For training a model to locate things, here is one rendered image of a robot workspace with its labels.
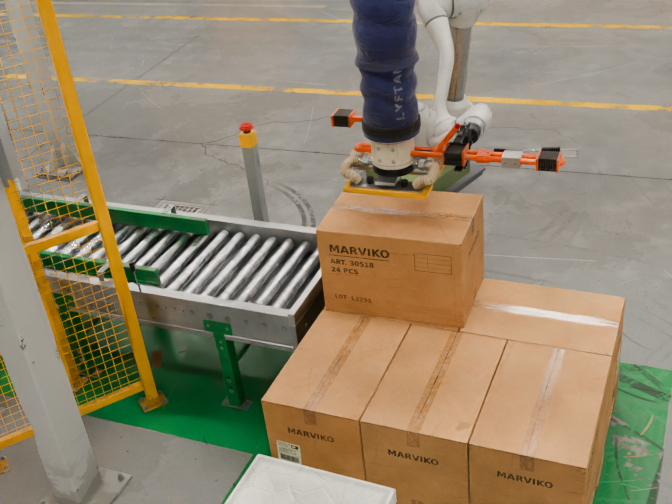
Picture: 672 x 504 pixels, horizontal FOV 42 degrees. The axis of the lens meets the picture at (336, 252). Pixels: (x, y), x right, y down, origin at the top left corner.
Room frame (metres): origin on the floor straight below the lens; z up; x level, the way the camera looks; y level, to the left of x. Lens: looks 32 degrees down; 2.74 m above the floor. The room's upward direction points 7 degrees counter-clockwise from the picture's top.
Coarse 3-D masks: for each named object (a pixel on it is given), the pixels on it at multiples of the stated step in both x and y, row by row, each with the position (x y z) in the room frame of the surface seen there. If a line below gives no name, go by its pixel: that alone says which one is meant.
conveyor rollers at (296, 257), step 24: (48, 216) 4.26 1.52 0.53; (120, 240) 3.92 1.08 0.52; (144, 240) 3.85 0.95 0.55; (168, 240) 3.84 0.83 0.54; (216, 240) 3.77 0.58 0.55; (240, 240) 3.77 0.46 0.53; (288, 240) 3.68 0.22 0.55; (144, 264) 3.64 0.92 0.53; (192, 264) 3.56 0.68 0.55; (216, 264) 3.55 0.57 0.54; (240, 264) 3.57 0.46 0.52; (288, 264) 3.47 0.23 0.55; (312, 264) 3.46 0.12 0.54; (168, 288) 3.38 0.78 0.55; (192, 288) 3.36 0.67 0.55; (216, 288) 3.36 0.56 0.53; (288, 288) 3.27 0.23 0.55
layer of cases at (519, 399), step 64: (320, 320) 3.01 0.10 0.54; (384, 320) 2.96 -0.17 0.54; (512, 320) 2.85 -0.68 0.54; (576, 320) 2.81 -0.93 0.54; (320, 384) 2.60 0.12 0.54; (384, 384) 2.55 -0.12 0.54; (448, 384) 2.51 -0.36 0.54; (512, 384) 2.47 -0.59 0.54; (576, 384) 2.43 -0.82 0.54; (320, 448) 2.45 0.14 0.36; (384, 448) 2.34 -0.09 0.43; (448, 448) 2.23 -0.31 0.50; (512, 448) 2.15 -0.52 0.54; (576, 448) 2.12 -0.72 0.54
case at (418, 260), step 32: (448, 192) 3.26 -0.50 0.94; (320, 224) 3.12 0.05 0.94; (352, 224) 3.09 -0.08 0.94; (384, 224) 3.06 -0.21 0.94; (416, 224) 3.03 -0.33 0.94; (448, 224) 3.00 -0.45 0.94; (480, 224) 3.15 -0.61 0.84; (320, 256) 3.07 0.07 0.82; (352, 256) 3.02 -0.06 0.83; (384, 256) 2.96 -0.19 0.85; (416, 256) 2.91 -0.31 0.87; (448, 256) 2.86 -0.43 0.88; (480, 256) 3.14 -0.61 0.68; (352, 288) 3.02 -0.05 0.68; (384, 288) 2.97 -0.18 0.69; (416, 288) 2.91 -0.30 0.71; (448, 288) 2.86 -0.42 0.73; (416, 320) 2.92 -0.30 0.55; (448, 320) 2.86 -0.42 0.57
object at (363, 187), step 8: (368, 176) 3.08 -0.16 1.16; (352, 184) 3.07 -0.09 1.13; (360, 184) 3.07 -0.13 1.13; (368, 184) 3.06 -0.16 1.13; (400, 184) 3.03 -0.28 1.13; (408, 184) 3.02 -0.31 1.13; (432, 184) 3.01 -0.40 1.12; (352, 192) 3.05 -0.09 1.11; (360, 192) 3.03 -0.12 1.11; (368, 192) 3.02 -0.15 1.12; (376, 192) 3.01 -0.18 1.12; (384, 192) 2.99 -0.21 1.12; (392, 192) 2.98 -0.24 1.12; (400, 192) 2.97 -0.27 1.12; (408, 192) 2.97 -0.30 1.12; (416, 192) 2.96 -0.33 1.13; (424, 192) 2.95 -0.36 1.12
